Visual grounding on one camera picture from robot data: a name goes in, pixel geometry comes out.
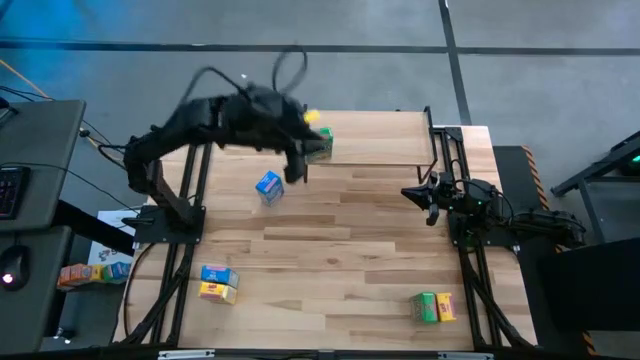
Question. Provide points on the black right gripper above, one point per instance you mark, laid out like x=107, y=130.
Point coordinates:
x=444, y=194

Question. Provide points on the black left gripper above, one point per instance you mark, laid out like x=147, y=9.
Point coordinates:
x=270, y=125

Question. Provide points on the green cereal box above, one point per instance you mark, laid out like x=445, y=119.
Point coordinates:
x=424, y=307
x=322, y=152

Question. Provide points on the blue cereal box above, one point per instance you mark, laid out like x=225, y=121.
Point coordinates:
x=217, y=275
x=269, y=187

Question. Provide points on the yellow cereal box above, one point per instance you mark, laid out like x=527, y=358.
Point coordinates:
x=446, y=306
x=215, y=291

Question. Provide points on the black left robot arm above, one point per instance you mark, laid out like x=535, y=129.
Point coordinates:
x=150, y=160

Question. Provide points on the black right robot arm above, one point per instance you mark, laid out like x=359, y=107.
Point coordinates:
x=545, y=222

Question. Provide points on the wooden shelf with black legs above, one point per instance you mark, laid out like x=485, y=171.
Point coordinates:
x=380, y=140

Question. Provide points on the yellow tag on left gripper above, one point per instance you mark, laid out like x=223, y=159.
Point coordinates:
x=311, y=116

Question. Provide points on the large black box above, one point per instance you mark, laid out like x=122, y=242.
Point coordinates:
x=590, y=285

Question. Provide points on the black mat with hazard stripes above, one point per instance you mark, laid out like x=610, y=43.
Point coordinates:
x=560, y=342

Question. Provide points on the black metal stand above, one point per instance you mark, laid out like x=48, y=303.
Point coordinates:
x=622, y=152

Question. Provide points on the white printed sheet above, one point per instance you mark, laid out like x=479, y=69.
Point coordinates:
x=111, y=219

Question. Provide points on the black desk support bar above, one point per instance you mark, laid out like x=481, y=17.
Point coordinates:
x=95, y=230

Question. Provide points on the blue and green box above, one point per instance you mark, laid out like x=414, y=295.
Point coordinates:
x=116, y=271

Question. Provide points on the small yellow box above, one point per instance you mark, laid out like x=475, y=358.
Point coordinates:
x=96, y=272

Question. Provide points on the grey desk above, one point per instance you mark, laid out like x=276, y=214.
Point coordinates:
x=45, y=150

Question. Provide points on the black keyboard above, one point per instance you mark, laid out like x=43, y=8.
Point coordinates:
x=10, y=192

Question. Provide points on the black desk caster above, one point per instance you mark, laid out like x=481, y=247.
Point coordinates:
x=65, y=334

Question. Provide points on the black computer mouse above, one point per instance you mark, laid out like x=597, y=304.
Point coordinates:
x=15, y=265

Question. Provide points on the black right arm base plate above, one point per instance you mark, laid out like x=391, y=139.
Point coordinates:
x=457, y=236

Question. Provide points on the black aluminium table frame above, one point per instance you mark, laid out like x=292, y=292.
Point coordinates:
x=454, y=133

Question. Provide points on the silver metal bracket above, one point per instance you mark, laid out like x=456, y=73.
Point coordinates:
x=186, y=354
x=465, y=356

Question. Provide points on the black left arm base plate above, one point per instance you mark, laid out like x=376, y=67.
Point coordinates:
x=165, y=232

